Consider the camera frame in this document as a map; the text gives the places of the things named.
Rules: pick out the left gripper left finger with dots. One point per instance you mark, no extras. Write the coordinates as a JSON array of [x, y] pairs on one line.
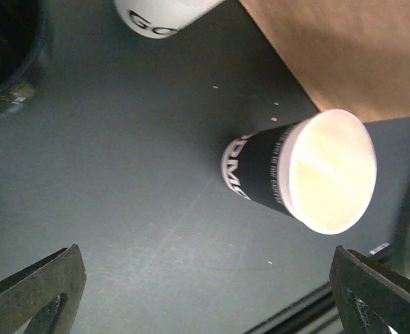
[[45, 296]]

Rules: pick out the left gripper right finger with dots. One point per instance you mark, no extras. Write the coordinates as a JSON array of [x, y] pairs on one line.
[[370, 298]]

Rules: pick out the black white paper cup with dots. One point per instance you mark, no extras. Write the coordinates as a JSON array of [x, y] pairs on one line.
[[321, 171]]

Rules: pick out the brown kraft paper bag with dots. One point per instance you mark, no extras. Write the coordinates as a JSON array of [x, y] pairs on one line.
[[352, 55]]

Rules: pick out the white paper cup stack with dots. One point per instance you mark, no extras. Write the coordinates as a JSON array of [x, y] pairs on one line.
[[159, 19]]

